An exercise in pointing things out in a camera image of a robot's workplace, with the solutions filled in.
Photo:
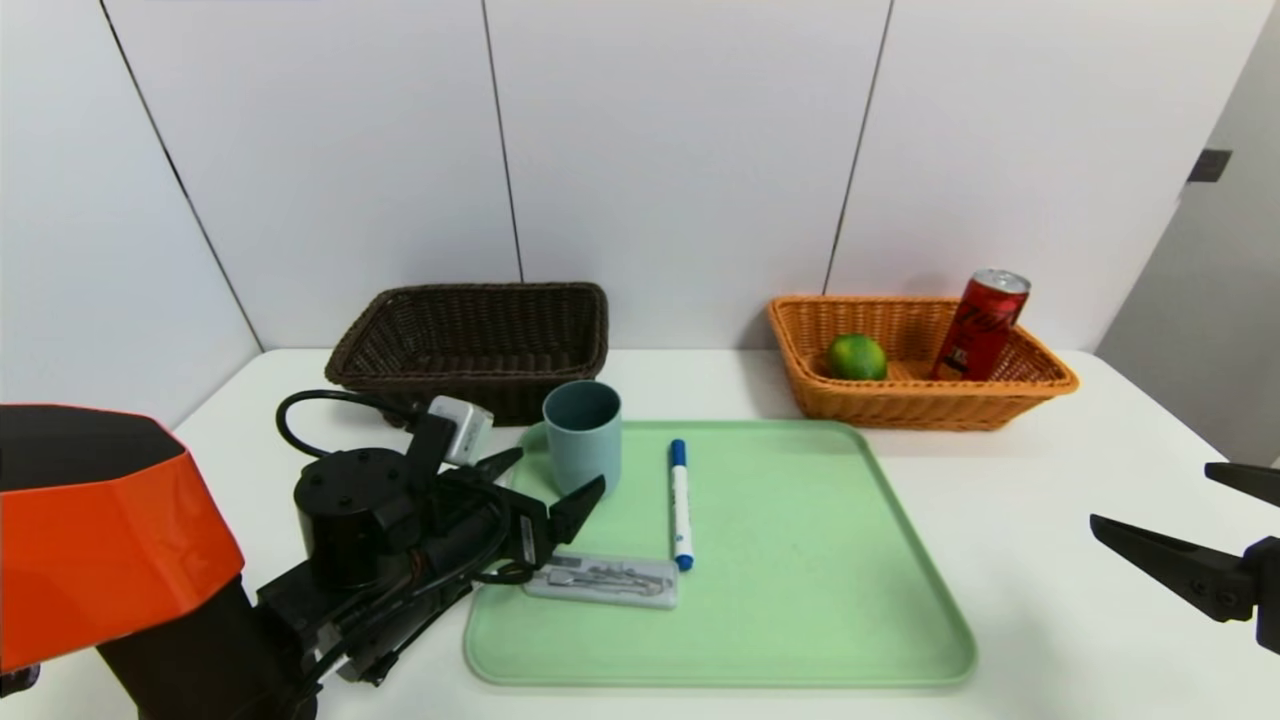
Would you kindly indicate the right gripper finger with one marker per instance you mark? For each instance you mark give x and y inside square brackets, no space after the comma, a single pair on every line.
[1255,480]
[1190,570]

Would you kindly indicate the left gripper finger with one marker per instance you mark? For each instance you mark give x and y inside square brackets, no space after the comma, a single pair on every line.
[575,512]
[500,464]

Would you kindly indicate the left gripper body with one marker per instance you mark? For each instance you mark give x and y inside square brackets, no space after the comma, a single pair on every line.
[517,523]

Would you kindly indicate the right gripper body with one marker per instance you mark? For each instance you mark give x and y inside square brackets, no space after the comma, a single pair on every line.
[1262,578]

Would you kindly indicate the blue-grey plastic cup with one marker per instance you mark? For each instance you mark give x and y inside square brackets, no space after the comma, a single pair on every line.
[585,440]

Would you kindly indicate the red soda can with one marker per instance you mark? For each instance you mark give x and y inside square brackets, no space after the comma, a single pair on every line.
[980,325]

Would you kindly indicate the green lime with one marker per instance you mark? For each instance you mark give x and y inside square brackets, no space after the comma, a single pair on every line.
[857,358]

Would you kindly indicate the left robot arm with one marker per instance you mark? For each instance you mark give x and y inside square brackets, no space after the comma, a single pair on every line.
[100,530]

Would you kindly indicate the dark brown wicker basket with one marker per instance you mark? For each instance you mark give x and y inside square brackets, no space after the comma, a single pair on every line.
[470,350]

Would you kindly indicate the orange wicker basket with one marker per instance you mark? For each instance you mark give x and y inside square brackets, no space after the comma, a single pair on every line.
[900,405]

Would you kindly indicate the silver drawing compass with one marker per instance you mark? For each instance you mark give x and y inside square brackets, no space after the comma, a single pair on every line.
[610,578]

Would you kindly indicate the clear plastic compass case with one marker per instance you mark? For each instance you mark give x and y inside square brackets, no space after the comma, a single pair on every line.
[640,595]

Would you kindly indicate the white marker with blue cap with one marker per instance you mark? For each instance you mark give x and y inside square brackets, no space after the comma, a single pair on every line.
[682,510]

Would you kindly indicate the light green plastic tray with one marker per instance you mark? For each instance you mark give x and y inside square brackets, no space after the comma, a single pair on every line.
[760,600]

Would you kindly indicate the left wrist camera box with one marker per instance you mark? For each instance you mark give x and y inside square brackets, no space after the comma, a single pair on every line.
[465,425]

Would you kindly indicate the left black camera bracket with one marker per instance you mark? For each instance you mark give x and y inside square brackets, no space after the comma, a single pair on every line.
[428,450]

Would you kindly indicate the dark wall fixture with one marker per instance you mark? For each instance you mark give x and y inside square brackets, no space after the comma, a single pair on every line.
[1210,165]

